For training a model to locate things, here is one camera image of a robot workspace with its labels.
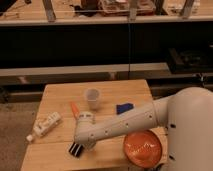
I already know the black white striped eraser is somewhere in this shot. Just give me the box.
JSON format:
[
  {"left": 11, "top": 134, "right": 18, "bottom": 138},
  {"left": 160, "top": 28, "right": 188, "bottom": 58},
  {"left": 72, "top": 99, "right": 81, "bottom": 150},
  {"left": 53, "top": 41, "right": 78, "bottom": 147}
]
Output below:
[{"left": 69, "top": 143, "right": 83, "bottom": 157}]

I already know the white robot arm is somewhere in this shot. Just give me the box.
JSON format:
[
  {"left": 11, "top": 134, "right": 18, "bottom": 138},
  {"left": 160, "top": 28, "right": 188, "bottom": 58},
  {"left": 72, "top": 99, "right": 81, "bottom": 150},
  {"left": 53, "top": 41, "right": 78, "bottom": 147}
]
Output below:
[{"left": 74, "top": 87, "right": 213, "bottom": 171}]

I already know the clear plastic cup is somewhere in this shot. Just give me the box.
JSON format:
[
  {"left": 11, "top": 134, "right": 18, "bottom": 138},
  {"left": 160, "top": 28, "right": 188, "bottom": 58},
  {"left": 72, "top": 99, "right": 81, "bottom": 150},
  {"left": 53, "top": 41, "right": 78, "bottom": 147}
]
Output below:
[{"left": 84, "top": 88, "right": 100, "bottom": 110}]

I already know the blue sponge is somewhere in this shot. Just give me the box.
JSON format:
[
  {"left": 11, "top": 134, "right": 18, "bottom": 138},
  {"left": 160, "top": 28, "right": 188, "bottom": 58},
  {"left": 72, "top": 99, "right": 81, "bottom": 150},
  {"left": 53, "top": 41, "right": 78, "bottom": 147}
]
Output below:
[{"left": 116, "top": 103, "right": 134, "bottom": 114}]

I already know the orange carrot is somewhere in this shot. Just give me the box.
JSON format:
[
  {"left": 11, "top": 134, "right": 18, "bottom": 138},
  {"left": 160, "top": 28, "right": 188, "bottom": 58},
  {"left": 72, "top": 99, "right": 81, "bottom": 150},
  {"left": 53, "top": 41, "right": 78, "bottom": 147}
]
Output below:
[{"left": 70, "top": 102, "right": 79, "bottom": 119}]

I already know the orange plate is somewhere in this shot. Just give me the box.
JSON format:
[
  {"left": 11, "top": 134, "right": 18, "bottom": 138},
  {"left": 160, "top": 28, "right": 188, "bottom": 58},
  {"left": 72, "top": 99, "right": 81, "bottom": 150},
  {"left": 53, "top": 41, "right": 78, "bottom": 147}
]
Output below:
[{"left": 123, "top": 130, "right": 162, "bottom": 168}]

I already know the white plastic bottle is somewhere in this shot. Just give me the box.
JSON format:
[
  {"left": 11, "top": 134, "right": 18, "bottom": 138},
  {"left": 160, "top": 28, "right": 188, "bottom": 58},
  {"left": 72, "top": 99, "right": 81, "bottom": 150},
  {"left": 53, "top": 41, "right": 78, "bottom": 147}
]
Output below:
[{"left": 26, "top": 112, "right": 62, "bottom": 142}]

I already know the cluttered tray on bench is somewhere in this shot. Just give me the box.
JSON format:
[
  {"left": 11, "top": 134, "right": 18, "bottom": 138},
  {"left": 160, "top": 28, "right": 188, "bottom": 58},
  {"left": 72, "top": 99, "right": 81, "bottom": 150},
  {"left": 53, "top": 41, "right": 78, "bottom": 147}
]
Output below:
[{"left": 98, "top": 0, "right": 156, "bottom": 15}]

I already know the black box on shelf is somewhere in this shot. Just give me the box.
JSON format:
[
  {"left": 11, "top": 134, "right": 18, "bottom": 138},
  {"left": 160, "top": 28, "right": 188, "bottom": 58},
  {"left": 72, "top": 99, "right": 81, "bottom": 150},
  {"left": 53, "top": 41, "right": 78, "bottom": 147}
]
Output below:
[{"left": 166, "top": 48, "right": 213, "bottom": 74}]

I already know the wooden table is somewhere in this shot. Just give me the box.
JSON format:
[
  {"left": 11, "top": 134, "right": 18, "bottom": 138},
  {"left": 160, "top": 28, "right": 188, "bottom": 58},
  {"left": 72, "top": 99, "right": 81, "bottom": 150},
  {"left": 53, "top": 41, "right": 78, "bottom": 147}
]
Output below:
[{"left": 20, "top": 78, "right": 175, "bottom": 171}]

